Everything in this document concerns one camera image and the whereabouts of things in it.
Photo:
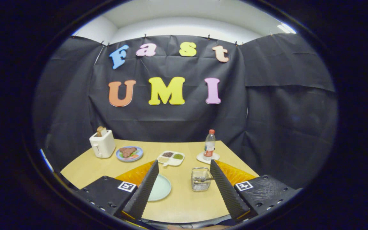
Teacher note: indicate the black backdrop cloth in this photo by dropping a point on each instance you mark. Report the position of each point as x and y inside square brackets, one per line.
[184, 121]

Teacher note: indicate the green beans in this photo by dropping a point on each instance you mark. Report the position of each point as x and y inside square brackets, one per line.
[178, 156]

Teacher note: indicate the row of black cloth clips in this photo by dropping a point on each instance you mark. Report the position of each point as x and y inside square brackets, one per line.
[145, 35]

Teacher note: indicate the small ceiling light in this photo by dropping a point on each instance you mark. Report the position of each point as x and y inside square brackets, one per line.
[286, 28]

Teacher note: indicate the brown steak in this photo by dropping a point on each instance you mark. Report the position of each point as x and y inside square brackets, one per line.
[127, 151]

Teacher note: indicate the white toaster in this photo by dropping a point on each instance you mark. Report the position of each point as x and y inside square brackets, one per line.
[103, 145]

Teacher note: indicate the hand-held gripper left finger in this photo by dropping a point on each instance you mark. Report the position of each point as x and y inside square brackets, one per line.
[144, 193]

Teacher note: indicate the blue plate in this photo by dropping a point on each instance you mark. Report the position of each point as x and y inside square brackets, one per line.
[140, 153]

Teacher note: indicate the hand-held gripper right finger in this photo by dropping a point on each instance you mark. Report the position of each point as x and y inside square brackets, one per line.
[227, 193]

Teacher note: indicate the clear water bottle red cap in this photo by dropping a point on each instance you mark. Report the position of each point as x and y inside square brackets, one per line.
[209, 147]

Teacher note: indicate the white divided dish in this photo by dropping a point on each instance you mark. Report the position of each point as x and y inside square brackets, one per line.
[175, 162]

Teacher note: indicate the toasted bread slice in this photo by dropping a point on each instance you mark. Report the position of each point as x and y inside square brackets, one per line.
[101, 131]

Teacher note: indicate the dark beans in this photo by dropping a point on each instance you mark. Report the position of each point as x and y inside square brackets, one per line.
[167, 154]

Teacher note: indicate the white coaster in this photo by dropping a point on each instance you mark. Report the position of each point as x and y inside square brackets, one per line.
[201, 158]

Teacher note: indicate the pale green plate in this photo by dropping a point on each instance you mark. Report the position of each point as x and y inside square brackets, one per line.
[160, 188]

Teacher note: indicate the vegetable garnish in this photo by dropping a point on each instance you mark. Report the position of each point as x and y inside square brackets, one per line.
[134, 156]

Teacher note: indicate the yellow soybeans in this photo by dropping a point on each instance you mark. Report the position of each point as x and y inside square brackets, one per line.
[163, 159]

